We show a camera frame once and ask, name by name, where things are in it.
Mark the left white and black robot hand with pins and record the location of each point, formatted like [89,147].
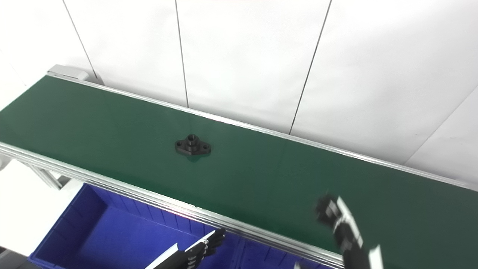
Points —
[198,252]

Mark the grey conveyor end cover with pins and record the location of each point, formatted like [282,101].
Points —
[69,71]

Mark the black flanged metal part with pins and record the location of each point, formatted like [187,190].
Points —
[192,146]

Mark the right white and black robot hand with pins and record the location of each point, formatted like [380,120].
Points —
[345,231]

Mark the green conveyor belt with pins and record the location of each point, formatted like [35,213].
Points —
[261,168]
[123,192]

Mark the blue plastic bin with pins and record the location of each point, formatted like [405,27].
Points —
[269,259]
[112,239]

